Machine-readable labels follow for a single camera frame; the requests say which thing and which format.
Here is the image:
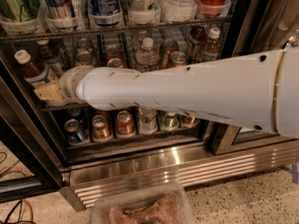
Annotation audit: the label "gold can bottom left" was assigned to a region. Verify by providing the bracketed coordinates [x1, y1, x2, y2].
[92, 115, 111, 139]

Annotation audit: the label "clear water bottle top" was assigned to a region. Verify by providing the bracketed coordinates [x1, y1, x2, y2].
[158, 0, 197, 22]

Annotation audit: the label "red can bottom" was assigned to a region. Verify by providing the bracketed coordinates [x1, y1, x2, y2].
[117, 110, 135, 135]

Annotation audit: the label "clear plastic food container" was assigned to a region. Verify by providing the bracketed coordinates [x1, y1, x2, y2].
[92, 182, 195, 224]

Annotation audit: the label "gold can bottom right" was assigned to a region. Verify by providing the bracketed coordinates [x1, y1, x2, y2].
[181, 116, 200, 128]

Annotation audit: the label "green can top shelf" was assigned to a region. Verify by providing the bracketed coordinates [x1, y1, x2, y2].
[0, 0, 40, 22]

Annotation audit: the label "red cola can behind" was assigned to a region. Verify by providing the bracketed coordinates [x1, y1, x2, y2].
[103, 45, 123, 63]

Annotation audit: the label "red cola can front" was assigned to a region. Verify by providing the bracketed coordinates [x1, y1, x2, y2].
[107, 58, 126, 68]

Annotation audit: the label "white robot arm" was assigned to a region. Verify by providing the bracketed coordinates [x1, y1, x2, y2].
[36, 48, 299, 138]

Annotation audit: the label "silver green can bottom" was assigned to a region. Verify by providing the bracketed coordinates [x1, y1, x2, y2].
[161, 112, 178, 130]

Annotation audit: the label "gold can behind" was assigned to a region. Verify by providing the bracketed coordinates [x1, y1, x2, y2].
[160, 39, 178, 69]

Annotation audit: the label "gold can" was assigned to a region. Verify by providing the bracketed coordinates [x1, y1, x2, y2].
[181, 116, 200, 128]
[92, 115, 111, 139]
[170, 51, 187, 67]
[160, 39, 178, 69]

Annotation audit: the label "small water bottle bottom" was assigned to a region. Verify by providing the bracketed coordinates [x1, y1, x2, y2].
[138, 107, 158, 134]

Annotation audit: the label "silver can behind green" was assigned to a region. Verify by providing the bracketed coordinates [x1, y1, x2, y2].
[76, 38, 97, 66]

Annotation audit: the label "blue pepsi can bottom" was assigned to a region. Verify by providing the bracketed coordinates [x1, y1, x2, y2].
[64, 119, 89, 146]

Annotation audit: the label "tea bottle behind right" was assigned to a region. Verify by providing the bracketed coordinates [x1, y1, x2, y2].
[186, 26, 207, 63]

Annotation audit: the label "tea bottle behind left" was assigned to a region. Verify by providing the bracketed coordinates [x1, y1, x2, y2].
[36, 40, 65, 77]

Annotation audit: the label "gold can front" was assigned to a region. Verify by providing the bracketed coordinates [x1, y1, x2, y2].
[170, 51, 187, 67]

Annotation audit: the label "stainless fridge bottom grille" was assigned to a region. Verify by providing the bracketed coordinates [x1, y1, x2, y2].
[60, 137, 299, 211]

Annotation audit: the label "orange black cables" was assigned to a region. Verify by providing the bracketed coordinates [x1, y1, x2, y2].
[0, 198, 36, 224]

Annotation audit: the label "clear water bottle middle shelf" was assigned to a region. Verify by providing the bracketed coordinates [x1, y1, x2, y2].
[135, 37, 160, 72]

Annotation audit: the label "tea bottle white cap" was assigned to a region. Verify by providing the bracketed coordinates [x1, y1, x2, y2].
[14, 49, 58, 88]
[197, 27, 221, 63]

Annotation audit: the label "fridge sliding door frame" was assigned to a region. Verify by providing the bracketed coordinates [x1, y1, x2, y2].
[209, 0, 299, 155]

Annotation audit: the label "red bull can top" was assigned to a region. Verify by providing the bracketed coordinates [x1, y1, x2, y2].
[46, 0, 76, 20]

